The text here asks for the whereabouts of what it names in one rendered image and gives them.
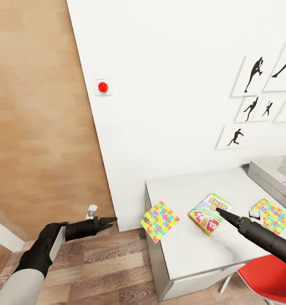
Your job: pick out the jigsaw puzzle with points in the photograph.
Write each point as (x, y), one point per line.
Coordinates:
(273, 217)
(161, 220)

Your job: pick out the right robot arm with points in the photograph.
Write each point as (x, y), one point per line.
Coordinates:
(252, 228)

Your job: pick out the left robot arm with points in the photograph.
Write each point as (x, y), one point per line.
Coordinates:
(24, 285)

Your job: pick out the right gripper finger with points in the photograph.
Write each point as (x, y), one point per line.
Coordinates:
(232, 217)
(237, 226)

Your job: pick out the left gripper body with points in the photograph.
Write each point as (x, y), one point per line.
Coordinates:
(87, 228)

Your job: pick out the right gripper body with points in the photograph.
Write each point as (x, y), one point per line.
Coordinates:
(260, 235)

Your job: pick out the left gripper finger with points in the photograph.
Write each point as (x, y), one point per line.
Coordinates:
(104, 220)
(103, 227)

